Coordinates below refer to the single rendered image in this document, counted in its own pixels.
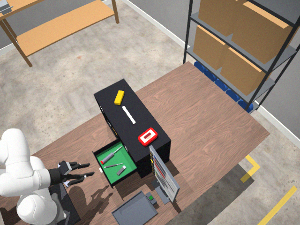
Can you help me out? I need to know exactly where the yellow rectangular block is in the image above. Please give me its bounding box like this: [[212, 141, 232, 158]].
[[114, 90, 124, 105]]

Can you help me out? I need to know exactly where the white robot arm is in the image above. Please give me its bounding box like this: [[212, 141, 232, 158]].
[[0, 128, 67, 225]]

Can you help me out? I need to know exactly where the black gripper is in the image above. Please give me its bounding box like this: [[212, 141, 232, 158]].
[[48, 162, 95, 187]]

